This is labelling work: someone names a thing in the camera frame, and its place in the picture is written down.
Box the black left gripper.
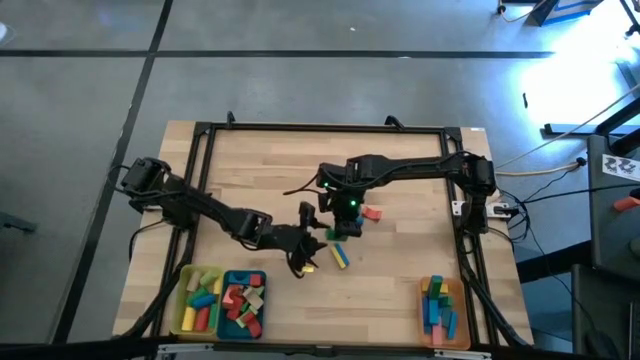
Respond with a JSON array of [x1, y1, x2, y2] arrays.
[[267, 201, 317, 279]]

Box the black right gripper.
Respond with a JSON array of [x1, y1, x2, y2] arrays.
[[318, 187, 364, 239]]

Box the yellow flat wooden block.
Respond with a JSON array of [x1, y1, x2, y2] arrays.
[[328, 244, 349, 270]]

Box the teal plastic tray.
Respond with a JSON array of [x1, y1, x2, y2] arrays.
[[216, 269, 268, 342]]

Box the orange plastic tray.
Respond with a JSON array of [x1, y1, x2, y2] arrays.
[[418, 277, 472, 351]]

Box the yellow plastic tray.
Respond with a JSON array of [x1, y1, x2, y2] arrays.
[[169, 264, 225, 337]]

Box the black floor stand base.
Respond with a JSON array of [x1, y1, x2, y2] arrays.
[[542, 97, 640, 139]]

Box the black front crossbar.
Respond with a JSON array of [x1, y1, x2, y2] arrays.
[[0, 335, 640, 360]]

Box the black side table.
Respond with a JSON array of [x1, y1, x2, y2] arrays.
[[587, 133, 640, 266]]

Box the white printed label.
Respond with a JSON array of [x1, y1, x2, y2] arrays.
[[602, 153, 640, 182]]

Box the grey floor object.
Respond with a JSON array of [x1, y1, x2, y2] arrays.
[[0, 210, 39, 234]]

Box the blue floor equipment base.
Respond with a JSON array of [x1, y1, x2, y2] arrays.
[[529, 0, 604, 26]]

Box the black table frame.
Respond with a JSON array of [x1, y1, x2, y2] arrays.
[[149, 110, 501, 349]]

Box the aluminium rail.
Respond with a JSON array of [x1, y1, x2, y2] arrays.
[[157, 342, 491, 360]]

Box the yellow floor cable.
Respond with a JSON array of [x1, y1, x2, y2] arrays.
[[494, 158, 587, 177]]

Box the thin black cable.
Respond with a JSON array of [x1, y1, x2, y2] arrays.
[[499, 182, 640, 206]]

